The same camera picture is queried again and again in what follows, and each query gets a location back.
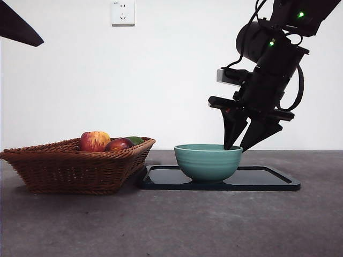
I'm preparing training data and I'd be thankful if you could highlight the teal ribbed bowl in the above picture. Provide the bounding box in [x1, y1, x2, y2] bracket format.
[174, 143, 243, 184]

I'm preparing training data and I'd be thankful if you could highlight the black rectangular tray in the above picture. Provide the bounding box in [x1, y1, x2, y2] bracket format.
[138, 165, 301, 192]

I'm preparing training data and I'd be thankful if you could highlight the green fruit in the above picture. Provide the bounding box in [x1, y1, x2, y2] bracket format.
[124, 137, 145, 147]

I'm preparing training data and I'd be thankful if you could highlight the dark red apple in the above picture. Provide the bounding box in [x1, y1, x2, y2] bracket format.
[104, 138, 135, 153]

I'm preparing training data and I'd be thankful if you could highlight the red and yellow apple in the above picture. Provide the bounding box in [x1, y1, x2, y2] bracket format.
[79, 131, 111, 153]

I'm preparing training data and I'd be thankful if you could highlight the brown wicker basket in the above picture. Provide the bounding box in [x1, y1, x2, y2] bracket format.
[0, 137, 156, 195]

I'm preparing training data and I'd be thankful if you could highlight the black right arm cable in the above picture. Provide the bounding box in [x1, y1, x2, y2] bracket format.
[278, 64, 305, 112]

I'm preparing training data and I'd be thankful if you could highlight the thin black camera cable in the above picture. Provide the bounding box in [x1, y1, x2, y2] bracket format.
[221, 0, 269, 72]

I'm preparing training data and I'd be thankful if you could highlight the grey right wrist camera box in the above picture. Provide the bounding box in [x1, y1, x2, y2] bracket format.
[216, 68, 252, 87]

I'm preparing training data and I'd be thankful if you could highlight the white wall power socket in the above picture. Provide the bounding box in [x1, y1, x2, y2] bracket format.
[111, 1, 136, 27]

